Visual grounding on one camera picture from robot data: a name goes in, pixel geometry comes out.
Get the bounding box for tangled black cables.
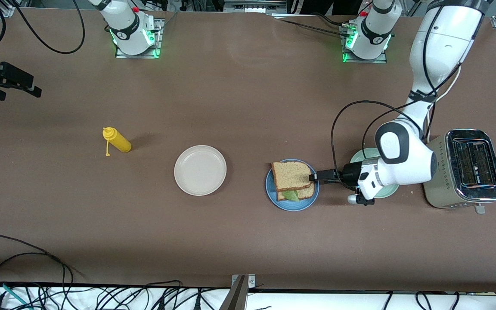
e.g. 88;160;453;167
0;280;231;310

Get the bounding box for silver beige toaster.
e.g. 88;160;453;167
419;129;496;215

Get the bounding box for short black looping cable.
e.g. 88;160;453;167
0;252;66;300

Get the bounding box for beige round plate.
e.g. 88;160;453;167
174;145;227;196

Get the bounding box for white toaster power cord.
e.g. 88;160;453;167
426;65;462;143

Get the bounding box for grey metal bracket post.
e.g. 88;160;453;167
220;274;256;310

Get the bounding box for teal cable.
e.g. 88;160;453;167
0;281;31;310

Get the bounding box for thin black base cable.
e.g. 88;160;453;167
274;15;352;38

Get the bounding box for long aluminium frame profile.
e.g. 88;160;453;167
0;0;31;56

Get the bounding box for light brown bread slice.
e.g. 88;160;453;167
277;182;316;202

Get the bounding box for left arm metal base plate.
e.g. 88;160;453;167
341;24;388;64

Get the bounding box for blue round plate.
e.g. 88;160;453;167
266;159;319;211

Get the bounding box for green round plate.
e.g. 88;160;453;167
350;148;400;199

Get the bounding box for yellow mustard squeeze bottle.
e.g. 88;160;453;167
102;127;132;157

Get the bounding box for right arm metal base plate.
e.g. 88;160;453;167
115;18;164;59

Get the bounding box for dark crust bread slice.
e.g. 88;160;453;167
272;161;315;192

